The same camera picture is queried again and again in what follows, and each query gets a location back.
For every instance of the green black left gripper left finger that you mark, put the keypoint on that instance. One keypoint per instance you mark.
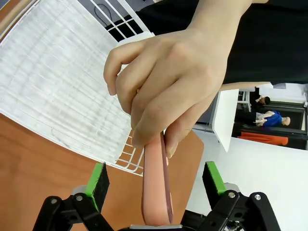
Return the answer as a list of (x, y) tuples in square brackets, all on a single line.
[(96, 192)]

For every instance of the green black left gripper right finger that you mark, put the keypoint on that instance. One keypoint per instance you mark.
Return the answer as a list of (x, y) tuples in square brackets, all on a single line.
[(214, 187)]

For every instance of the pink lint roller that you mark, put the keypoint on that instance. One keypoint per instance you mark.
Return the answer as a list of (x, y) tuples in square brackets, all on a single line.
[(154, 180)]

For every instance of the person's right forearm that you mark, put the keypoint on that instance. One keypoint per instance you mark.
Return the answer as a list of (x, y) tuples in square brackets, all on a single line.
[(223, 12)]

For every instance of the person's right hand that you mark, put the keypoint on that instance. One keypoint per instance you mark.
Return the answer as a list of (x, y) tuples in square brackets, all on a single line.
[(173, 77)]

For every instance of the white table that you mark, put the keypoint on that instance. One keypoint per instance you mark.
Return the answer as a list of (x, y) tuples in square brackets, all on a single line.
[(252, 180)]

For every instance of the orange cloth object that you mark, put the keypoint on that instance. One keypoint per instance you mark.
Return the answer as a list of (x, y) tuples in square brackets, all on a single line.
[(264, 139)]

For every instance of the white upright panel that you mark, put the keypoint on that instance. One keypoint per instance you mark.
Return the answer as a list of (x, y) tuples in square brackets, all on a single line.
[(225, 115)]

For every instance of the crouching person in blue top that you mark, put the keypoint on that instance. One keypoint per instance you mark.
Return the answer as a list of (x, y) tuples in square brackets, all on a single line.
[(272, 119)]

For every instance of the background person in black top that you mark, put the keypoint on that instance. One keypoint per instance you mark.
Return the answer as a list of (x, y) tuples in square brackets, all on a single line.
[(261, 102)]

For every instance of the white ribbed drip tray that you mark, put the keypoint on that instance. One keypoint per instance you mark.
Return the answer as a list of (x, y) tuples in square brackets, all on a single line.
[(48, 72)]

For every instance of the person in black T-shirt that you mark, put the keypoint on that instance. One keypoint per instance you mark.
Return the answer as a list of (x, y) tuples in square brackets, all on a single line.
[(276, 48)]

